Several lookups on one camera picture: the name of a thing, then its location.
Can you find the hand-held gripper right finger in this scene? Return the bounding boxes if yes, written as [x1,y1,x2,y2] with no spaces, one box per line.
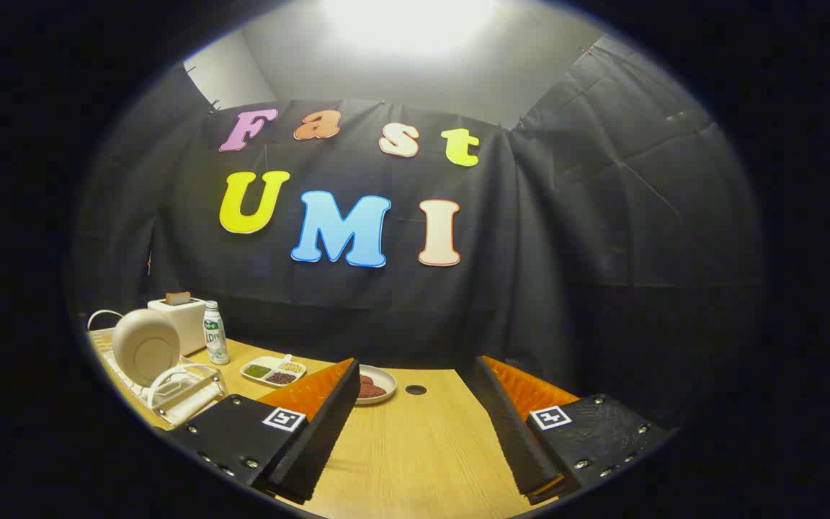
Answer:
[473,355,671,505]

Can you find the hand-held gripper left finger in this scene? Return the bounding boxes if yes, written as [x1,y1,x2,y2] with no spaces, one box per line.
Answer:
[166,358,362,505]

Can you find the white wire dish rack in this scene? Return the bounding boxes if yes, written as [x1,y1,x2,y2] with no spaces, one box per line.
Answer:
[86,309,230,430]

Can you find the white round plate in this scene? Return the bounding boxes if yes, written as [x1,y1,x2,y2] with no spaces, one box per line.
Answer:
[112,309,182,388]

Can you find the white plate with meat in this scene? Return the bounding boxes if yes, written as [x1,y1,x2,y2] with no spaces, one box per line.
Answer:
[354,364,398,406]

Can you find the white divided dish with beans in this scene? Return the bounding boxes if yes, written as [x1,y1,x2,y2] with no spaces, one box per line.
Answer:
[240,353,308,388]

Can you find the white bottle with green label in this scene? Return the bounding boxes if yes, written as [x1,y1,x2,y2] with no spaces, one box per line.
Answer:
[202,301,231,365]

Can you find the white toaster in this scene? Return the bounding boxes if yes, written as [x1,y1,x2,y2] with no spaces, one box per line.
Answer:
[147,296,207,358]

